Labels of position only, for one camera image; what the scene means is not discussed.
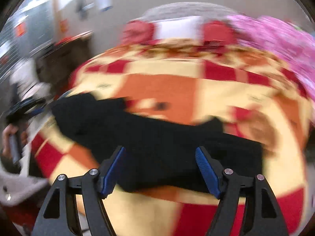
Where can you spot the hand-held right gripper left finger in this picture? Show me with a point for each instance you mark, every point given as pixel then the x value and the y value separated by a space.
pixel 112 174

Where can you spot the white pillow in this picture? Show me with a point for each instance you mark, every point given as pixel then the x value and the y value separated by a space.
pixel 178 28

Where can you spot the window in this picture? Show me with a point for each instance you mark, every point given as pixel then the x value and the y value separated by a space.
pixel 27 29

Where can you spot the person's left hand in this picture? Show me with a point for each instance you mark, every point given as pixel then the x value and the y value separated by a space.
pixel 6 140

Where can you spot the dark wooden desk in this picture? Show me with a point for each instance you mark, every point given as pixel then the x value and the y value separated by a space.
pixel 66 56

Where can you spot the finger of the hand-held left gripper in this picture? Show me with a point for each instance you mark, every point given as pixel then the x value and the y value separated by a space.
pixel 24 108

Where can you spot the black pants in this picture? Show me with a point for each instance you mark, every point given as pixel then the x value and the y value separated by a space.
pixel 160 147

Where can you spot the floral upholstered headboard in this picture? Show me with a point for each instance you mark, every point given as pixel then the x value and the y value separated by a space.
pixel 187 9

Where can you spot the round red ruffled pillow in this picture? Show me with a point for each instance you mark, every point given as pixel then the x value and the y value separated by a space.
pixel 137 33

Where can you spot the heart-shaped red ruffled pillow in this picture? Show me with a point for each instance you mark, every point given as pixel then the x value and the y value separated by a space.
pixel 217 35

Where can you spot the red and yellow printed blanket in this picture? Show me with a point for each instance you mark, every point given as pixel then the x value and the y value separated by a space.
pixel 172 88

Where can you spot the pink printed quilt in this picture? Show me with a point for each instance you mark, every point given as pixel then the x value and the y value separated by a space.
pixel 275 39

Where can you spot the red wall decoration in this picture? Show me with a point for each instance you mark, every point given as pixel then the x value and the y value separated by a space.
pixel 21 29

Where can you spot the light grey garment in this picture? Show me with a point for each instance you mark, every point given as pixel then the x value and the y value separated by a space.
pixel 19 189

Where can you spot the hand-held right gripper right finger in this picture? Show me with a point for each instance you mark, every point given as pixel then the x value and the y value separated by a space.
pixel 208 169

